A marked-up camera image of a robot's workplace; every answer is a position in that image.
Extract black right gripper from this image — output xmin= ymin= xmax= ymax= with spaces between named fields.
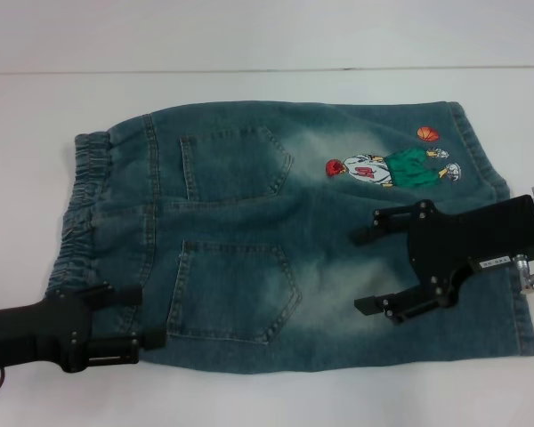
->
xmin=350 ymin=194 xmax=534 ymax=326

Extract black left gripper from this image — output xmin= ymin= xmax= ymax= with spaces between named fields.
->
xmin=0 ymin=282 xmax=166 ymax=375

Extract blue denim shorts with embroidery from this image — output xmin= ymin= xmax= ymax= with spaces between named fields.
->
xmin=44 ymin=101 xmax=534 ymax=359

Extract right gripper cable with plug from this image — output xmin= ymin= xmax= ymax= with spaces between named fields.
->
xmin=514 ymin=252 xmax=534 ymax=295

